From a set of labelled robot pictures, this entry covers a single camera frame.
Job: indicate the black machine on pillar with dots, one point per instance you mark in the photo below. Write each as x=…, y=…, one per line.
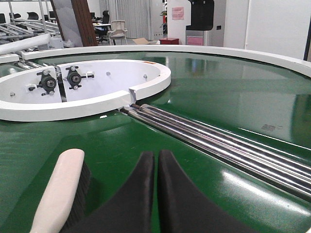
x=202, y=15

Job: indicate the brown wooden panel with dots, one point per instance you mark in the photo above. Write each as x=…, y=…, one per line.
x=84, y=22

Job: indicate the black office chair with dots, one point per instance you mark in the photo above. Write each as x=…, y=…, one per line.
x=101, y=31

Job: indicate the white mesh office chair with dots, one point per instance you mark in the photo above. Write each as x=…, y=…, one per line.
x=118, y=31

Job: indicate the black bearing left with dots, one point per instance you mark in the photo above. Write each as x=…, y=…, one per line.
x=47, y=82

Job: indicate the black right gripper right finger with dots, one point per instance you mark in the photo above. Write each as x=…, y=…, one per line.
x=183, y=208

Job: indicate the cardboard box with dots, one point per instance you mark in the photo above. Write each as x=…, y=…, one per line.
x=144, y=41

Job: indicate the black bearing right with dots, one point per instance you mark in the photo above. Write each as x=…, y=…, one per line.
x=74, y=78

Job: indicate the black bearing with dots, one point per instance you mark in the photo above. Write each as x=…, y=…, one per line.
x=74, y=78
x=47, y=82

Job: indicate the white outer conveyor rim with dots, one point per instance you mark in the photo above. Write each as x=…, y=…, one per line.
x=297, y=65

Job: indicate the pink wall notice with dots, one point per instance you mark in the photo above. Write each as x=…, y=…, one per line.
x=178, y=13

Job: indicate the roller conveyor rack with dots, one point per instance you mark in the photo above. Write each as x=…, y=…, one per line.
x=19, y=30

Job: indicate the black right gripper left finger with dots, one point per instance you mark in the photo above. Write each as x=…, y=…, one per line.
x=129, y=210

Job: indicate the red box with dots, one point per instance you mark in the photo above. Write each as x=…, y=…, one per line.
x=169, y=41

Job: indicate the steel roller bars right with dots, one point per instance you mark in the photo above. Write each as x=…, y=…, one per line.
x=266, y=163

